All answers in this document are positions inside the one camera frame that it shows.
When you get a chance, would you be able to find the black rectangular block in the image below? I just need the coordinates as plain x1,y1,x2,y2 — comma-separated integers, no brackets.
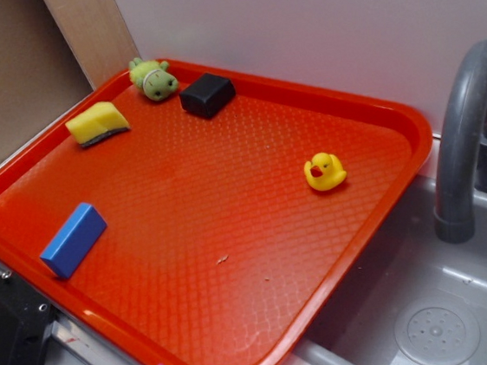
179,73,236,119

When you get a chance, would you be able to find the blue rectangular block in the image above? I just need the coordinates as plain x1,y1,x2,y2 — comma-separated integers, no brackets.
40,203,107,279

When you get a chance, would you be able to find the red plastic tray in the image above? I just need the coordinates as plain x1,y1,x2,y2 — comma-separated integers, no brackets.
0,72,432,365

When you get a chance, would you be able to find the yellow rubber duck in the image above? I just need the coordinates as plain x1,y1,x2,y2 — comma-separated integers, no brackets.
303,153,347,192

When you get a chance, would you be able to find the green plush toy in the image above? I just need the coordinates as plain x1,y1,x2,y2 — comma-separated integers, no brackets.
128,57,179,102

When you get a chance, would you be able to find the yellow sponge with grey pad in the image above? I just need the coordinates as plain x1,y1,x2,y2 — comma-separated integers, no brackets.
65,101,131,148

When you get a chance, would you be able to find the grey toy sink basin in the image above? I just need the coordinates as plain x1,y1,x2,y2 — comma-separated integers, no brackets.
295,177,487,365

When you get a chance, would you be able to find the wooden board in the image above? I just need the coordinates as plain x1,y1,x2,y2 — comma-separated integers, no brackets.
43,0,139,89

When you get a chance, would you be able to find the grey toy faucet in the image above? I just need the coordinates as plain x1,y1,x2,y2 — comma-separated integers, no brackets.
434,39,487,244

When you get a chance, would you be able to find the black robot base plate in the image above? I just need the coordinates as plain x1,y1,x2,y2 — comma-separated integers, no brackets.
0,274,54,365

